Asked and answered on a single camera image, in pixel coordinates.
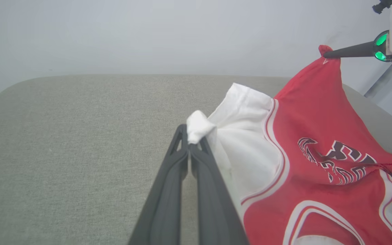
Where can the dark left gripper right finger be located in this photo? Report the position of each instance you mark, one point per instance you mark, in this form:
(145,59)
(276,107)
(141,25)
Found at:
(216,211)

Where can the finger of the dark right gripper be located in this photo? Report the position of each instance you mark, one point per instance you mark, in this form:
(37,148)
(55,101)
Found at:
(359,51)

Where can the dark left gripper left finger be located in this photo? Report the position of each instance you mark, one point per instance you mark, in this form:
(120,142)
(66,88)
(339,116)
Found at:
(165,204)

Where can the red and white jersey garment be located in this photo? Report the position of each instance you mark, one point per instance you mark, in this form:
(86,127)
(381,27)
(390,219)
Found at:
(311,204)

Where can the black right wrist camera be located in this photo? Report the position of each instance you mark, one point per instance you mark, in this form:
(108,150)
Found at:
(381,6)

